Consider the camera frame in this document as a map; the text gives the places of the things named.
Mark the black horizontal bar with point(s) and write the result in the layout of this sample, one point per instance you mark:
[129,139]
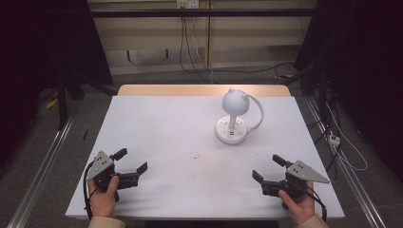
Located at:
[202,12]

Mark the white desk lamp with ears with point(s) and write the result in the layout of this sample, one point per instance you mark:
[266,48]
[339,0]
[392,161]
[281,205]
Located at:
[234,117]

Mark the yellow floor tape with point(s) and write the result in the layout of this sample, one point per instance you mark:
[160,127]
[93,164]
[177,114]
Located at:
[51,103]

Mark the person's left hand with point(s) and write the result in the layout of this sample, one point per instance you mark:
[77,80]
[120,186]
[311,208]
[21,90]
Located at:
[103,199]

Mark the black curtain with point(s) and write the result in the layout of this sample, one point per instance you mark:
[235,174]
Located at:
[38,63]
[364,63]

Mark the person's right hand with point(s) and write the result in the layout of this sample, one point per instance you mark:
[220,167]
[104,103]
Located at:
[299,209]

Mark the light wooden table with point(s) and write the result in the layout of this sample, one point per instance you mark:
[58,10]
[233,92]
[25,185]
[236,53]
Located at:
[177,90]

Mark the white floor power strip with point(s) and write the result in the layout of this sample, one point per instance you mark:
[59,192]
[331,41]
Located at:
[334,140]

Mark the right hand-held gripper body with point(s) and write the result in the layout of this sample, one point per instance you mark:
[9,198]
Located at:
[304,172]

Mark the black metal stand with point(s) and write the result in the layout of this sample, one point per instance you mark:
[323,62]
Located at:
[61,98]
[316,85]

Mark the aluminium floor rail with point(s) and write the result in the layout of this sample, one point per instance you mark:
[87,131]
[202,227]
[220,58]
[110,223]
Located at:
[41,171]
[348,177]

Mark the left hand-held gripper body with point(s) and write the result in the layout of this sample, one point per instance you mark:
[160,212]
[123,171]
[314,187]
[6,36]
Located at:
[100,164]

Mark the white wall socket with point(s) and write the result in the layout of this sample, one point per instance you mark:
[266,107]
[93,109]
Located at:
[188,3]

